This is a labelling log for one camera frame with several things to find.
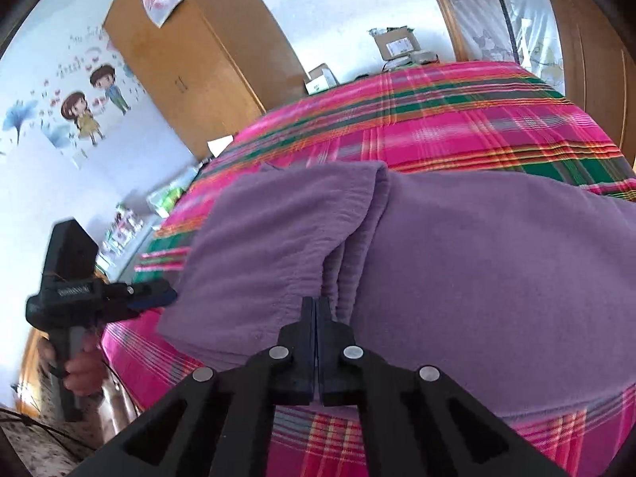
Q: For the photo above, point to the person's beige fleece garment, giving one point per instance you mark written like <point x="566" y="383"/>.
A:
<point x="119" y="402"/>

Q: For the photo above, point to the plaid bed sheet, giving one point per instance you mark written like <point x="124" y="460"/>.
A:
<point x="422" y="114"/>

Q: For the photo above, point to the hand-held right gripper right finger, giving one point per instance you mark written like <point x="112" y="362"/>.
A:
<point x="330" y="353"/>

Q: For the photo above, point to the white and green plastic bag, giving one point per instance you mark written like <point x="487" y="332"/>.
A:
<point x="169" y="196"/>

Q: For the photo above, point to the small items on shelf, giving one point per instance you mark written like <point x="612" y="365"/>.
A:
<point x="121" y="233"/>

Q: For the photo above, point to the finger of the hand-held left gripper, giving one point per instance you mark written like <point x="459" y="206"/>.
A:
<point x="154" y="290"/>
<point x="146" y="306"/>

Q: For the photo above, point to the wooden door frame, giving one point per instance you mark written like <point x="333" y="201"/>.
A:
<point x="442" y="10"/>

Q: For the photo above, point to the wooden wardrobe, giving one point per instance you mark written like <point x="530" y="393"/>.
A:
<point x="208" y="49"/>

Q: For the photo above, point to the cartoon couple wall sticker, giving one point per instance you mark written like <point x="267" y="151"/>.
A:
<point x="84" y="104"/>

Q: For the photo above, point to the white wall socket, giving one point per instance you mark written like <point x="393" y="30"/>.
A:
<point x="80" y="160"/>

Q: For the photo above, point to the black curtain strip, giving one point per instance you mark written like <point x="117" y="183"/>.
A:
<point x="504" y="10"/>

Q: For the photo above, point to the person's left hand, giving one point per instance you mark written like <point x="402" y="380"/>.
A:
<point x="84" y="372"/>

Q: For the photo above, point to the clear plastic door curtain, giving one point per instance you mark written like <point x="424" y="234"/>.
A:
<point x="477" y="15"/>

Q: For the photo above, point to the white cardboard box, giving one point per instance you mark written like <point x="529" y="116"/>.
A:
<point x="320" y="79"/>

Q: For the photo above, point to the wooden door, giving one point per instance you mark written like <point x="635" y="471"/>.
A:
<point x="591" y="44"/>

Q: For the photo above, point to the white paper sheet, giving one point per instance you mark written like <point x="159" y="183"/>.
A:
<point x="221" y="146"/>

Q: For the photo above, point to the brown cardboard box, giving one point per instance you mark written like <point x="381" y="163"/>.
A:
<point x="395" y="44"/>

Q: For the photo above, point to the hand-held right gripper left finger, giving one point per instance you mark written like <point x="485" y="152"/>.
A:
<point x="303" y="348"/>

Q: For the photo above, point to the purple fleece pants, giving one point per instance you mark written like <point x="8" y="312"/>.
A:
<point x="422" y="268"/>

